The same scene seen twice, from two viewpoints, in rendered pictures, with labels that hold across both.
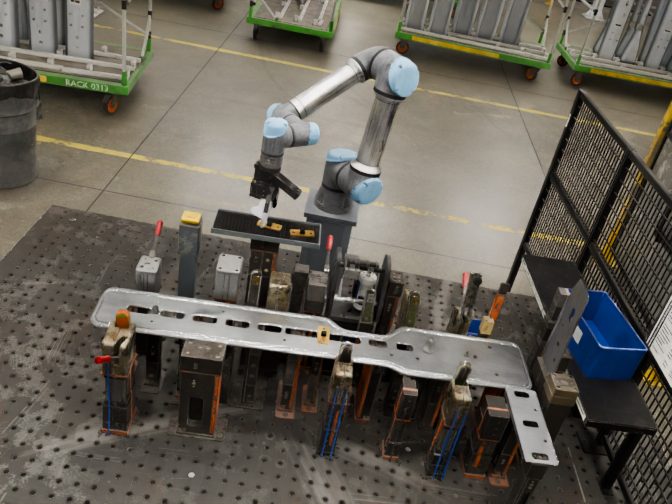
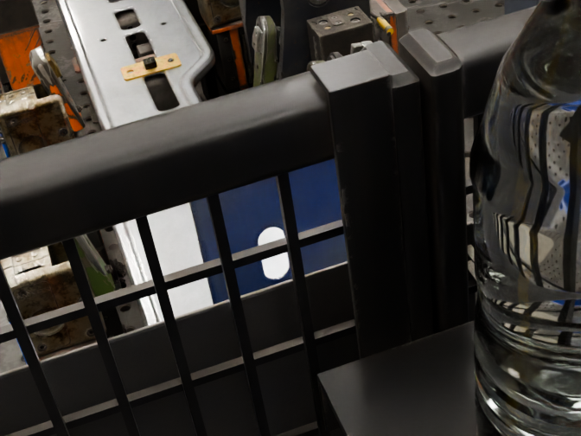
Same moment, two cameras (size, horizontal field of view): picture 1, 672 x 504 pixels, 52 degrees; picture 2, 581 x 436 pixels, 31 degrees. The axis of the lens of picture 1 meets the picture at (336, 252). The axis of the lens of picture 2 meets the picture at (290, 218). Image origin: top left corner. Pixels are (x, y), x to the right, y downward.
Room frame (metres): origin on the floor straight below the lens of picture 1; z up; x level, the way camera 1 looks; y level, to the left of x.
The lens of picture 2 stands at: (1.68, -1.33, 1.73)
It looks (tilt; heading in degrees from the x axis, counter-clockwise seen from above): 38 degrees down; 83
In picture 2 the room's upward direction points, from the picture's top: 9 degrees counter-clockwise
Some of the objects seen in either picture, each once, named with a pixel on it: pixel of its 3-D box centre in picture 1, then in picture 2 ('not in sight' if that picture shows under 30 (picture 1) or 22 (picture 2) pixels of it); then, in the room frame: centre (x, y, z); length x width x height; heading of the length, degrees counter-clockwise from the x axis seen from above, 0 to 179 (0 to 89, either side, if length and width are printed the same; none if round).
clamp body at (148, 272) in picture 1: (147, 306); not in sight; (1.79, 0.59, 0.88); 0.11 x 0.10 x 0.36; 5
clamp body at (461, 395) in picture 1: (446, 429); (78, 369); (1.52, -0.44, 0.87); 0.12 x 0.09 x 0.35; 5
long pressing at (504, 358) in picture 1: (316, 337); (143, 65); (1.68, 0.00, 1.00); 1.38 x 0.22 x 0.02; 95
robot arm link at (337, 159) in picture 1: (341, 167); not in sight; (2.35, 0.04, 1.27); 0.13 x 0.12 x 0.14; 39
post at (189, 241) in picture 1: (187, 273); not in sight; (1.97, 0.51, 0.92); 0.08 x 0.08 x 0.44; 5
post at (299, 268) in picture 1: (294, 313); not in sight; (1.89, 0.10, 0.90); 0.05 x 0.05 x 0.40; 5
